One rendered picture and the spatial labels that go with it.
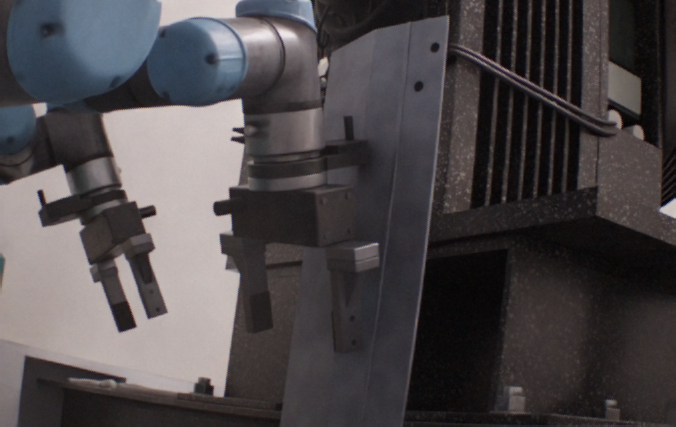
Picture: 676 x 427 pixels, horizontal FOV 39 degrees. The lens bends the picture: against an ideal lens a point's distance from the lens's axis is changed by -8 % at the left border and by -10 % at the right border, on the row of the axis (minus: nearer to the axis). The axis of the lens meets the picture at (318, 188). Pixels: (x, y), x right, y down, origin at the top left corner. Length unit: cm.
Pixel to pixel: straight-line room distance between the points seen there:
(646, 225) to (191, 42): 50
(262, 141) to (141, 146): 134
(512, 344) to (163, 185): 135
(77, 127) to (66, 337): 87
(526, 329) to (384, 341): 19
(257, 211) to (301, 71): 14
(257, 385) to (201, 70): 69
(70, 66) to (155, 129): 165
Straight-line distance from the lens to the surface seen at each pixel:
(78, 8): 67
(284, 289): 144
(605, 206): 101
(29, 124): 124
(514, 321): 109
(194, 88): 85
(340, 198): 95
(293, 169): 96
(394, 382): 96
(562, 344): 114
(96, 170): 137
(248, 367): 148
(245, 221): 102
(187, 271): 231
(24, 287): 215
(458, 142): 120
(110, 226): 133
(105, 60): 69
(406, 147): 102
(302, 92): 96
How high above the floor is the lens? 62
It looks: 14 degrees up
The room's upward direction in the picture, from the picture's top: 8 degrees clockwise
